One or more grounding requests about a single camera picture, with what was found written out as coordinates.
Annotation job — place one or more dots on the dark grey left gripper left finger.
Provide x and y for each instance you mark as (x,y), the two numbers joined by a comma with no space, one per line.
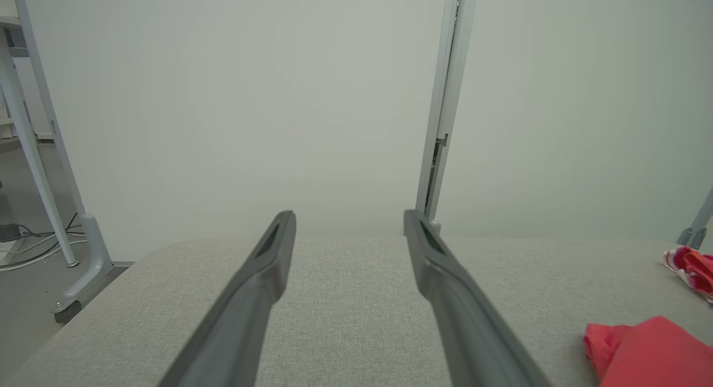
(245,314)

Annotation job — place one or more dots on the grey partition post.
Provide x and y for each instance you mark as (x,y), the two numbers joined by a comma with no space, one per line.
(92,253)
(440,97)
(459,69)
(696,231)

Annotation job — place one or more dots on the black power adapter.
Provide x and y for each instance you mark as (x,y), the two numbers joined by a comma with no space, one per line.
(10,233)

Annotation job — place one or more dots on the red white striped garment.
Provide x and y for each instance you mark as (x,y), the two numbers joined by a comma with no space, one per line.
(657,353)

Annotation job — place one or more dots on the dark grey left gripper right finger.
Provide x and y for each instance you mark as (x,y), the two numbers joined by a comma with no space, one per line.
(462,320)

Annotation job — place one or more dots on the red white lettered jersey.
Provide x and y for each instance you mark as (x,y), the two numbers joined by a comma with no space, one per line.
(696,270)

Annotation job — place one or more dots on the white partition panel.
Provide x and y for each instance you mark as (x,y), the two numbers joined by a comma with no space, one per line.
(250,108)
(585,108)

